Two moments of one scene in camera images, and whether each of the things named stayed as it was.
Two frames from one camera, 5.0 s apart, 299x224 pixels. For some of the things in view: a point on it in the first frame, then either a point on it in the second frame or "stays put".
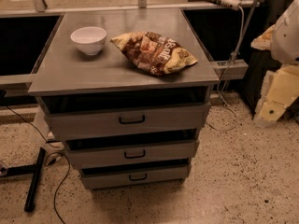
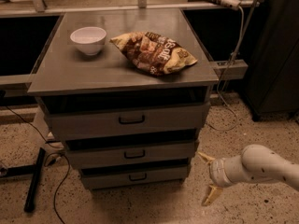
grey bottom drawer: x=94 y=180 stays put
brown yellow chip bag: x=152 y=53 stays put
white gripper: x=287 y=37 → x=217 y=172
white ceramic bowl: x=90 y=39 stays put
